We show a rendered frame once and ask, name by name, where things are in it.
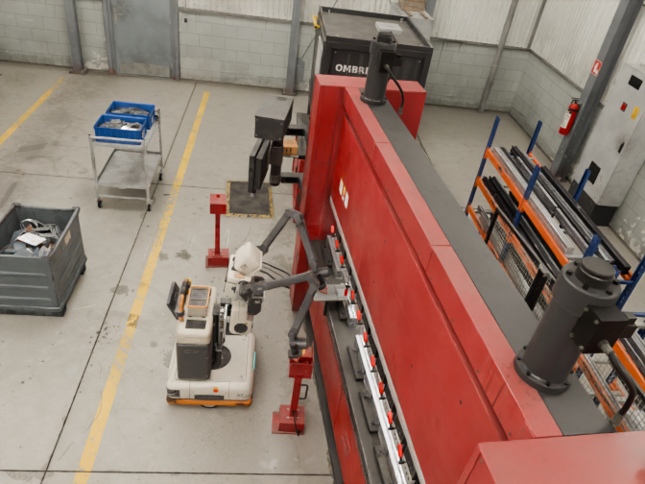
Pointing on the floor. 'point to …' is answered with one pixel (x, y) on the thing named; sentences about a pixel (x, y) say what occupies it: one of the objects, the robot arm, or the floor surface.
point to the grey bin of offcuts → (39, 259)
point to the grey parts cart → (129, 164)
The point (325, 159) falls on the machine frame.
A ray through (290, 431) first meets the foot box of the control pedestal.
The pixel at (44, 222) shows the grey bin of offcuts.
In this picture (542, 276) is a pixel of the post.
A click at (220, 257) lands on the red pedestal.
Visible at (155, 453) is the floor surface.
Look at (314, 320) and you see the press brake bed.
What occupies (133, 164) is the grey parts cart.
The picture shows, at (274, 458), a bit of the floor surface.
